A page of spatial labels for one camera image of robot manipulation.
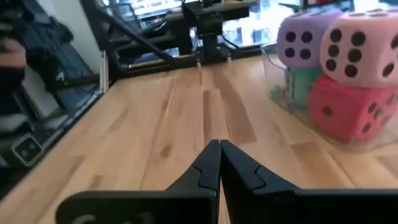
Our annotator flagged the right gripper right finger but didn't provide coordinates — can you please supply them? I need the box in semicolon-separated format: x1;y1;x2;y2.
220;139;398;224

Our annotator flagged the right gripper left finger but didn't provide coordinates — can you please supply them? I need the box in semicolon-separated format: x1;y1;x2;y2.
55;139;221;224

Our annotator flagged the clear plastic bin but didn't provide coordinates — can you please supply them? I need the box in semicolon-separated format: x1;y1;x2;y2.
261;46;398;153

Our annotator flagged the small cyan translucent die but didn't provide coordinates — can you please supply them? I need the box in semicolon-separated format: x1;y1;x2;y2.
269;85;285;101

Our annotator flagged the large teal foam die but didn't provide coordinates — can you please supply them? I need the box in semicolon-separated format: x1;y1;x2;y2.
284;67;324;110

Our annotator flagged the large red foam die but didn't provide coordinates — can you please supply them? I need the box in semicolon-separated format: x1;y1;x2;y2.
308;75;398;143

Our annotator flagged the large purple foam die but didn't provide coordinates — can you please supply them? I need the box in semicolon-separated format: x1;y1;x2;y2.
275;8;343;70

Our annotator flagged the large pink foam die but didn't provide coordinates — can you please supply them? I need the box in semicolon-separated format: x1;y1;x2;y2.
319;11;398;89

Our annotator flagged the person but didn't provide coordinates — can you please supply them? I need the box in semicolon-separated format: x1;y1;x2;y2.
0;0;74;116

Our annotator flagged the person's hand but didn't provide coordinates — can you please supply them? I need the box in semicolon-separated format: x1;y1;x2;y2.
0;39;27;69

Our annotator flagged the black table-level camera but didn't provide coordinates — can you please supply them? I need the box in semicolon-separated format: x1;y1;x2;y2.
11;133;44;167

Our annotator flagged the black aluminium table frame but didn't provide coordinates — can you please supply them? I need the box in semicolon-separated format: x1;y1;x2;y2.
79;0;265;85

